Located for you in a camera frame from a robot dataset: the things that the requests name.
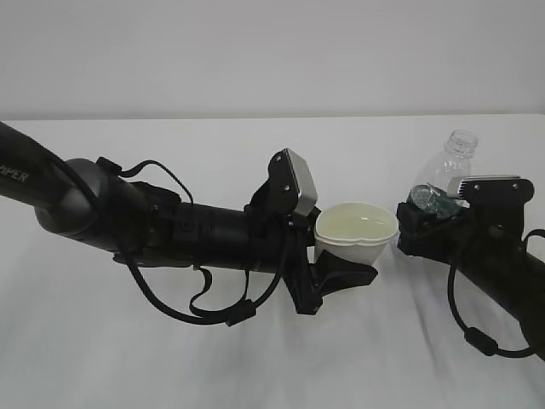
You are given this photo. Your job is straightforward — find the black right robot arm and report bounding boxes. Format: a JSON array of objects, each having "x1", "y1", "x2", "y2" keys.
[{"x1": 396, "y1": 202, "x2": 544, "y2": 359}]

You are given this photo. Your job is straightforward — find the clear water bottle green label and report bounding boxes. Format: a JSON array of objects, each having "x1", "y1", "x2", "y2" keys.
[{"x1": 408, "y1": 130, "x2": 479, "y2": 219}]

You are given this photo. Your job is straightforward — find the white paper cup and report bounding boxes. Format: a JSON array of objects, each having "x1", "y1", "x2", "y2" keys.
[{"x1": 314, "y1": 202, "x2": 399, "y2": 265}]

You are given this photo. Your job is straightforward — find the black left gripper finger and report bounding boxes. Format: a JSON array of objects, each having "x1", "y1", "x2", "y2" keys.
[{"x1": 311, "y1": 251, "x2": 378, "y2": 297}]

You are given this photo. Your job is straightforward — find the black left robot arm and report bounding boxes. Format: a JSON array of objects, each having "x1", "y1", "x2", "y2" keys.
[{"x1": 1, "y1": 124, "x2": 377, "y2": 326}]

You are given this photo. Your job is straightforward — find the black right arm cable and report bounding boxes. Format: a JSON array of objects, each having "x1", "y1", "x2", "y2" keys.
[{"x1": 448, "y1": 238, "x2": 537, "y2": 358}]

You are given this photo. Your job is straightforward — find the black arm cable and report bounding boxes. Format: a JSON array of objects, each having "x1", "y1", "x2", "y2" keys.
[
  {"x1": 46, "y1": 157, "x2": 299, "y2": 328},
  {"x1": 448, "y1": 238, "x2": 537, "y2": 358}
]

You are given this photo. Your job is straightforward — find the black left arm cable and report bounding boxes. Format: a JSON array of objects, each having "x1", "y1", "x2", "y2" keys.
[{"x1": 46, "y1": 157, "x2": 299, "y2": 328}]

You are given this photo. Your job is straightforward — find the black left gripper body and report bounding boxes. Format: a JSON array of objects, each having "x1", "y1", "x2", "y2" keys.
[{"x1": 244, "y1": 206, "x2": 323, "y2": 315}]

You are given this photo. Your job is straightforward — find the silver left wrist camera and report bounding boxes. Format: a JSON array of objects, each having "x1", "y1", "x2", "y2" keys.
[{"x1": 250, "y1": 148, "x2": 318, "y2": 217}]

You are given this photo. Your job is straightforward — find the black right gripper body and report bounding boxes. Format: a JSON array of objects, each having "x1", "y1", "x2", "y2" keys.
[{"x1": 395, "y1": 208, "x2": 529, "y2": 274}]

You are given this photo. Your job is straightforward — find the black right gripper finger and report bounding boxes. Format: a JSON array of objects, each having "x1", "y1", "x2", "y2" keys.
[{"x1": 396, "y1": 202, "x2": 464, "y2": 246}]

